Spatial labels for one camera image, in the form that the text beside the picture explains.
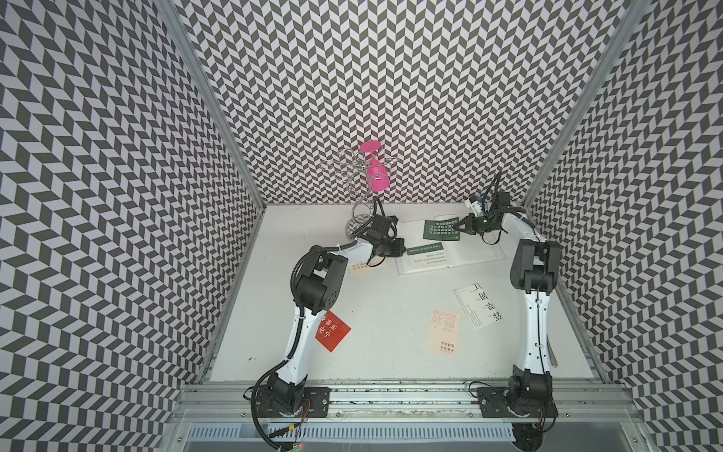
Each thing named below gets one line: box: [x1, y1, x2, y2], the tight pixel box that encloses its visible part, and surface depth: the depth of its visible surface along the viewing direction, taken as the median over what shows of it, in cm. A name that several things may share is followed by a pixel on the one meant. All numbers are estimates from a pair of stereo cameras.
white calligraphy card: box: [452, 283, 504, 330], surface depth 93 cm
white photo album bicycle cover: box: [396, 219, 508, 275], surface depth 104 cm
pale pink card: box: [428, 307, 461, 358], surface depth 87 cm
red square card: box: [314, 309, 352, 353], surface depth 86 cm
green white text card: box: [405, 242, 448, 272], surface depth 102 cm
